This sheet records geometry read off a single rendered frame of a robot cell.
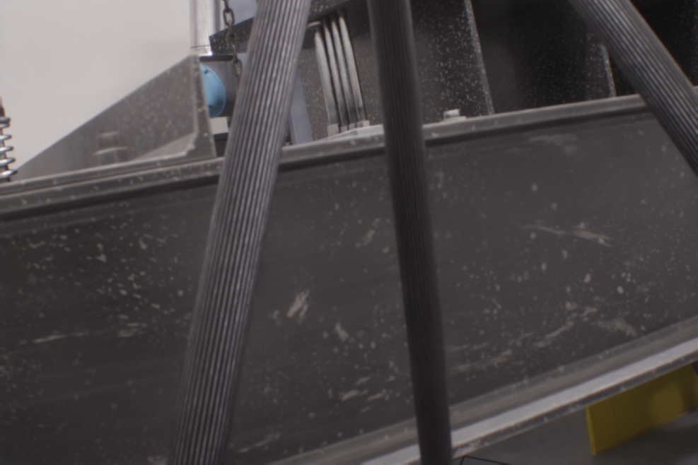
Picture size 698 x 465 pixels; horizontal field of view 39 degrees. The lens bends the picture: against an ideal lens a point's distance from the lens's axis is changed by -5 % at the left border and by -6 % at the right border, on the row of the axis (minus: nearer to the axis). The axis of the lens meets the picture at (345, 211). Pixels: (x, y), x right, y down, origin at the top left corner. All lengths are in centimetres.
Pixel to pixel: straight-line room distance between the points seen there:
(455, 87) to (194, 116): 72
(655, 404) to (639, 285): 130
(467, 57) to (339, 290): 60
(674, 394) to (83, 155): 165
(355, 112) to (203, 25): 86
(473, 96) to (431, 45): 11
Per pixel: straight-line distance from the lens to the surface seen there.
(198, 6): 220
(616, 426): 220
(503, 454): 226
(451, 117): 129
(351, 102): 139
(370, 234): 81
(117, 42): 369
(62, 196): 65
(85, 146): 95
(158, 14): 377
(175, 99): 72
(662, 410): 231
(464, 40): 134
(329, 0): 137
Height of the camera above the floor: 62
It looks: 1 degrees down
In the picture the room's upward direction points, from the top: 11 degrees counter-clockwise
